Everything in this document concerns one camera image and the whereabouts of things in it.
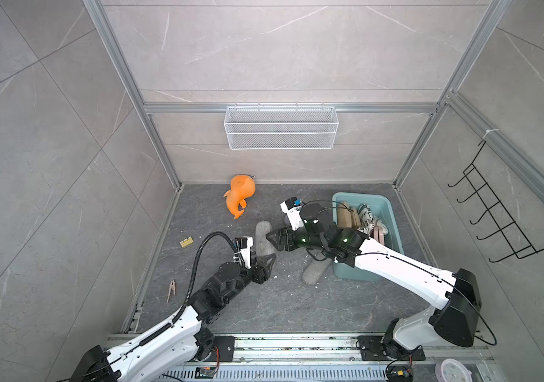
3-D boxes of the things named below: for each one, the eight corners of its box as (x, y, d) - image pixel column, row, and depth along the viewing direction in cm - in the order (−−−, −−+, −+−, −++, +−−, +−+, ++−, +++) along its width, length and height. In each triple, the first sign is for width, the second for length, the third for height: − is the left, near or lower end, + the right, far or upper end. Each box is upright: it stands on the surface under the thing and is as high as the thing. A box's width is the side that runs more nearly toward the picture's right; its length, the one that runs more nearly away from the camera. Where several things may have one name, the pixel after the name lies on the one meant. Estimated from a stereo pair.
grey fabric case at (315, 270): (299, 279, 90) (300, 275, 87) (316, 255, 97) (317, 251, 94) (314, 289, 88) (315, 286, 85) (330, 264, 94) (332, 260, 91)
